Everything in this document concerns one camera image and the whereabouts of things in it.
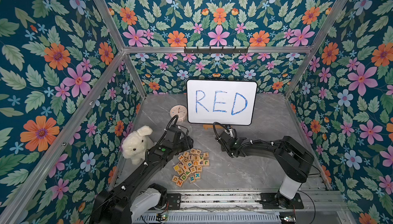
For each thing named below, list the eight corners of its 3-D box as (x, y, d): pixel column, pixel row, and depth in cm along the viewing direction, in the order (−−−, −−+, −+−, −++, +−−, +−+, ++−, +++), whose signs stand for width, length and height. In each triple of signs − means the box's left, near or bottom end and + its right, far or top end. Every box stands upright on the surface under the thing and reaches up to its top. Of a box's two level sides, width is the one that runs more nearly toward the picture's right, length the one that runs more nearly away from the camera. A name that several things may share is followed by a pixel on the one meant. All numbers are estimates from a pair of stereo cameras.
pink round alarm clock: (169, 122, 106) (168, 119, 103) (172, 107, 115) (171, 104, 112) (186, 122, 106) (185, 119, 103) (188, 107, 115) (187, 104, 112)
